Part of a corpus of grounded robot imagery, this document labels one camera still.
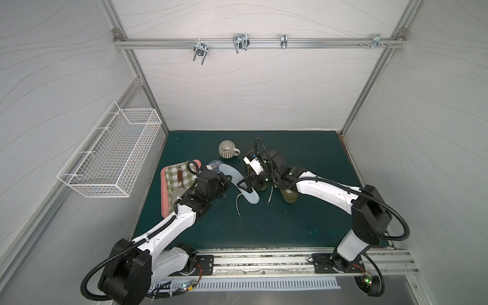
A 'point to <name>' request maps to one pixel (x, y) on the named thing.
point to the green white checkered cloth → (175, 192)
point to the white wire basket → (107, 163)
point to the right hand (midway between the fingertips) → (243, 179)
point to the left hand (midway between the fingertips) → (234, 176)
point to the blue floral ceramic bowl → (215, 164)
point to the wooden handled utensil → (180, 176)
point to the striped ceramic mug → (227, 149)
